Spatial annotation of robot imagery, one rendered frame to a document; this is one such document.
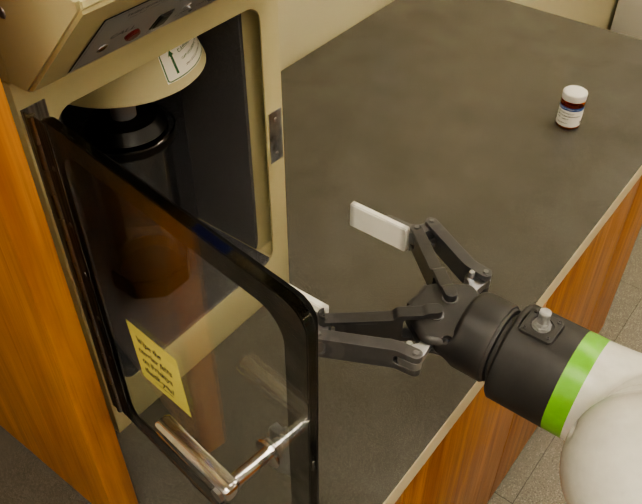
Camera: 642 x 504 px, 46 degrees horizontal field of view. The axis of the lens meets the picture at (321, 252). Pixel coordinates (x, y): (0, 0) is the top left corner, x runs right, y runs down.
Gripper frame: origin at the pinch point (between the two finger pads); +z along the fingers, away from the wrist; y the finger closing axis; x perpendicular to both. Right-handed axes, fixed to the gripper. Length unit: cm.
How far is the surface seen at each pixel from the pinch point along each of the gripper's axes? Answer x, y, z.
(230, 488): -1.0, 25.1, -10.8
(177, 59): -14.5, -1.2, 18.8
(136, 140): -5.0, 2.3, 23.2
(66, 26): -28.9, 17.8, 7.0
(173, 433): -1.0, 24.3, -4.1
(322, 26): 24, -78, 59
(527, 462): 120, -72, -12
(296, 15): 18, -69, 59
